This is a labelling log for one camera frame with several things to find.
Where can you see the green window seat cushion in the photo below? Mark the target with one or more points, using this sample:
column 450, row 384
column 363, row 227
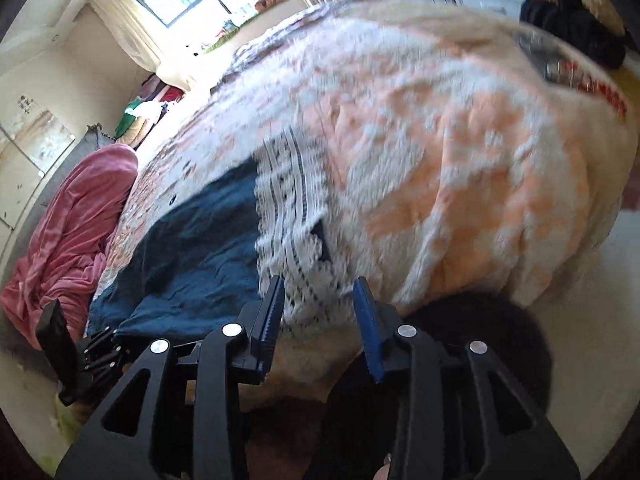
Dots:
column 225, row 40

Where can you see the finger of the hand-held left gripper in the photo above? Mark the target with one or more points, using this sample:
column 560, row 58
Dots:
column 56, row 345

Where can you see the orange and white printed blanket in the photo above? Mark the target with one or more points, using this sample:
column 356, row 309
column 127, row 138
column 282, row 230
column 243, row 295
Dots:
column 450, row 185

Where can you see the blue denim pants with lace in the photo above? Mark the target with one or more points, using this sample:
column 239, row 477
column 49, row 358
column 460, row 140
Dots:
column 200, row 260

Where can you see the dark cloth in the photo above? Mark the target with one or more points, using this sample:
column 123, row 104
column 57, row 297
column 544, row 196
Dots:
column 575, row 25

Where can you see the pile of colourful clothes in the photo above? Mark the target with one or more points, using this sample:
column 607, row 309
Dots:
column 145, row 115

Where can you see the person's right hand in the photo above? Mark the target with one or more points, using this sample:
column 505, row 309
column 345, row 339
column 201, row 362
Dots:
column 383, row 469

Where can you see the person's dark clothing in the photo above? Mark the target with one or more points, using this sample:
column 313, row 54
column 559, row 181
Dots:
column 450, row 320

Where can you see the red and silver object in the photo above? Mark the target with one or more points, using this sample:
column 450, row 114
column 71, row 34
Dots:
column 595, row 85

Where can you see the purple patterned quilt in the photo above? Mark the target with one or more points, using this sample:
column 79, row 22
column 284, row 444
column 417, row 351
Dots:
column 280, row 40

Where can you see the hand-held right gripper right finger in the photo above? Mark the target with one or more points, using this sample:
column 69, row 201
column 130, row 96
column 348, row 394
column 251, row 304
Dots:
column 369, row 330

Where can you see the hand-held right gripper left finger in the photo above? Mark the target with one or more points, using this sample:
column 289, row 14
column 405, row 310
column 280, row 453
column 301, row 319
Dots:
column 270, row 315

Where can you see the pink blanket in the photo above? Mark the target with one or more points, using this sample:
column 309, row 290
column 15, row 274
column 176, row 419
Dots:
column 75, row 230

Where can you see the wall poster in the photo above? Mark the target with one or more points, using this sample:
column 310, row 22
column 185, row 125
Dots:
column 37, row 135

